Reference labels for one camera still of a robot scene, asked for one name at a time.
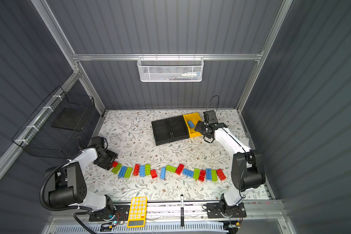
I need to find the green lego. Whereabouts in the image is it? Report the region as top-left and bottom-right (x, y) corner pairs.
(166, 165), (177, 173)
(193, 168), (200, 180)
(111, 163), (122, 174)
(124, 167), (133, 178)
(145, 164), (151, 176)
(211, 170), (218, 181)

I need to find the black bin left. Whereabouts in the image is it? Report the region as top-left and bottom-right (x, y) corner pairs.
(151, 119), (173, 146)

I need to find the black wire basket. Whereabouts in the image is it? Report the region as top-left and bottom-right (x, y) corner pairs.
(12, 89), (96, 159)

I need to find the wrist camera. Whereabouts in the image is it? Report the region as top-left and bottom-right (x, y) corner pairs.
(89, 136), (105, 147)
(203, 110), (218, 124)

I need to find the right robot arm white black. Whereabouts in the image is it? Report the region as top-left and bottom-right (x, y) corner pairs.
(194, 121), (266, 216)

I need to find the black marker pen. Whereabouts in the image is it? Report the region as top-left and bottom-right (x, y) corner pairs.
(180, 194), (184, 227)

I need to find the black bin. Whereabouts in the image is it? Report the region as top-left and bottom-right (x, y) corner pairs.
(168, 116), (189, 141)
(151, 119), (173, 146)

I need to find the floral table mat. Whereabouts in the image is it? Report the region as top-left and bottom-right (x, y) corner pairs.
(70, 109), (270, 202)

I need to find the yellow bin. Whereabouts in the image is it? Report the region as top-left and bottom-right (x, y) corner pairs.
(183, 113), (202, 138)

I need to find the white tube in basket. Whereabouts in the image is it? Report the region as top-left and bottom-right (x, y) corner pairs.
(181, 72), (202, 79)

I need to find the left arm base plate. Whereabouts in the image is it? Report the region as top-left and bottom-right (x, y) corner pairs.
(89, 205), (130, 222)

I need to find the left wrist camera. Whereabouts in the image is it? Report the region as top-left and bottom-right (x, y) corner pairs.
(89, 136), (105, 147)

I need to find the black bin middle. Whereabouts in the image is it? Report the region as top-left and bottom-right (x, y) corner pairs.
(168, 116), (189, 141)

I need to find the white wire basket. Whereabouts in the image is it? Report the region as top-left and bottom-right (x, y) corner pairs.
(137, 57), (204, 82)

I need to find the thin blue lego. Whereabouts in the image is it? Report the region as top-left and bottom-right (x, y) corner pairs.
(160, 167), (166, 180)

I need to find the yellow calculator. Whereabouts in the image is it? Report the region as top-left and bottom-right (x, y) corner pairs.
(127, 197), (148, 228)

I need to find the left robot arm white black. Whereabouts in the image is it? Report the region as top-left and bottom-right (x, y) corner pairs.
(39, 136), (118, 221)

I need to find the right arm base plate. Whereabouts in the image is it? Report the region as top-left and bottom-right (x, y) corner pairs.
(203, 202), (247, 219)

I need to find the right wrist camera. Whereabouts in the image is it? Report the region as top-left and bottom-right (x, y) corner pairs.
(203, 110), (218, 124)

